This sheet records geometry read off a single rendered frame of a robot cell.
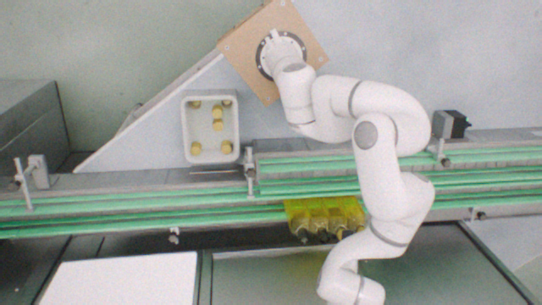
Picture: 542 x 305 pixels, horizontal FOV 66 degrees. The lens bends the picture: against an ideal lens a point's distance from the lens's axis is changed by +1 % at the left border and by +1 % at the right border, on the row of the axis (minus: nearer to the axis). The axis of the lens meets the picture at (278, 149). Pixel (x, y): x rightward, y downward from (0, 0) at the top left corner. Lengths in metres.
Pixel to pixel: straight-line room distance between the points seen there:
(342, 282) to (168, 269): 0.59
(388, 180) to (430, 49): 0.84
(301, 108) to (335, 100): 0.13
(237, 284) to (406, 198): 0.65
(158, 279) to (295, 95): 0.67
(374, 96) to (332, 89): 0.10
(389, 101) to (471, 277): 0.75
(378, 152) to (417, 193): 0.10
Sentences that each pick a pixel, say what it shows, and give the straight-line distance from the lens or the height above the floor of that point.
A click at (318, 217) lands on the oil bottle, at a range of 1.23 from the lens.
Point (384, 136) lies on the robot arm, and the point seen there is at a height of 1.44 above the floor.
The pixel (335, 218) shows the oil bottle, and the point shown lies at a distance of 1.23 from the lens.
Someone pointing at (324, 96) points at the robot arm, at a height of 1.24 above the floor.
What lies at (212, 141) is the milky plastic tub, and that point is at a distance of 1.41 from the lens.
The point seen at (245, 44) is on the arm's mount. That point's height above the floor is 0.85.
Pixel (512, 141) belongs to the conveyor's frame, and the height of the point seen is 0.88.
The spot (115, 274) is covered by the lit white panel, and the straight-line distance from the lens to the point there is 1.34.
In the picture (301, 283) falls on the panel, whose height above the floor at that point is 1.17.
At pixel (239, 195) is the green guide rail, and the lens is 1.30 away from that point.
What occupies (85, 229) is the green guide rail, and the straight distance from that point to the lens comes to 1.40.
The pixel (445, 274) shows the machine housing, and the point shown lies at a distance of 1.41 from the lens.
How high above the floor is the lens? 2.07
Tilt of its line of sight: 65 degrees down
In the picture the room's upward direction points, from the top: 163 degrees clockwise
